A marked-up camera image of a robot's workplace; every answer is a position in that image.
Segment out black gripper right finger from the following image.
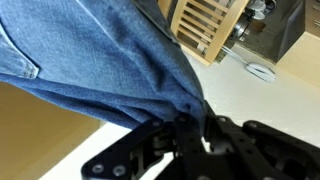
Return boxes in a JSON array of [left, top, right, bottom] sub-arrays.
[[193, 101, 320, 180]]

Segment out white oval device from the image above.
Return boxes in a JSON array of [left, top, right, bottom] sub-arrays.
[[244, 61, 278, 83]]

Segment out blue denim jeans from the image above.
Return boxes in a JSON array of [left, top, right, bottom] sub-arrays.
[[0, 0, 208, 132]]

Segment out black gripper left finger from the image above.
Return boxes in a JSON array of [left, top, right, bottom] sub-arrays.
[[81, 114, 194, 180]]

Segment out light wooden slatted chair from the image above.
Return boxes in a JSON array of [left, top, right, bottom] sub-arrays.
[[157, 0, 250, 67]]

